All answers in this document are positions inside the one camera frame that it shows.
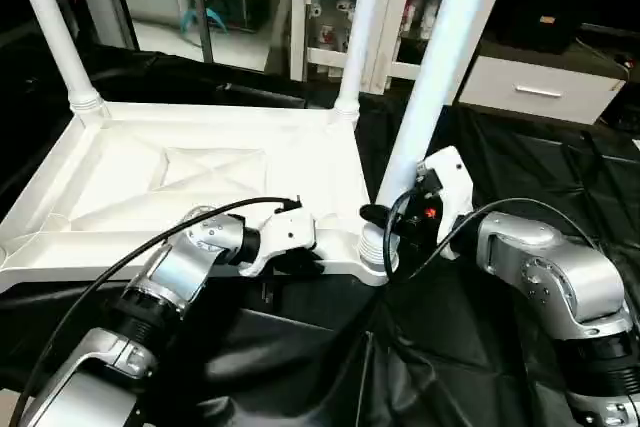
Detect white plastic table leg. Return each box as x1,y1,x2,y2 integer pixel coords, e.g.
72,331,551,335
358,0,501,278
8,0,109,120
332,0,389,126

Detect black mat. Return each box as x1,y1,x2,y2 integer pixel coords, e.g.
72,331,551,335
0,42,640,427

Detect white drawer unit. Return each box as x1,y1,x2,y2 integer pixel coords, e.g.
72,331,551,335
458,52,629,126

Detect white glass door cabinet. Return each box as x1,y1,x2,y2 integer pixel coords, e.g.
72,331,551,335
290,0,513,96

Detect light blue stand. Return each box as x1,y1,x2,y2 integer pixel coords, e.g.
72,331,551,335
175,5,231,36

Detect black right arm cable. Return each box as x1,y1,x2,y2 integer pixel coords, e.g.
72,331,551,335
380,187,601,283

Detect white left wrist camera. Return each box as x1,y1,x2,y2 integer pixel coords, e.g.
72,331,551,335
238,202,319,278

